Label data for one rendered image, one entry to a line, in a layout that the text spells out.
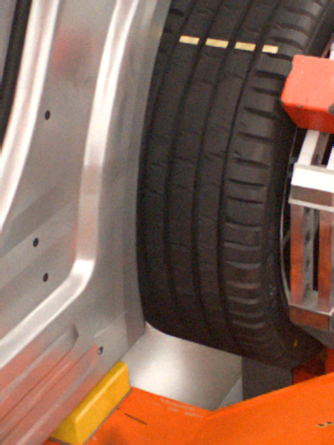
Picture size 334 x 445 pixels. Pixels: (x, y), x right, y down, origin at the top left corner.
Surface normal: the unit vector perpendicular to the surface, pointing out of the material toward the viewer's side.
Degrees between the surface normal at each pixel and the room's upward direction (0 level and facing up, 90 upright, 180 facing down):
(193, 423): 0
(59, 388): 90
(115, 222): 90
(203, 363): 0
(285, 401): 35
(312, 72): 45
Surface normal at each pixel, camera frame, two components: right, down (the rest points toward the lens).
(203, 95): -0.41, -0.18
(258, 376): -0.48, 0.48
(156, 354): -0.06, -0.86
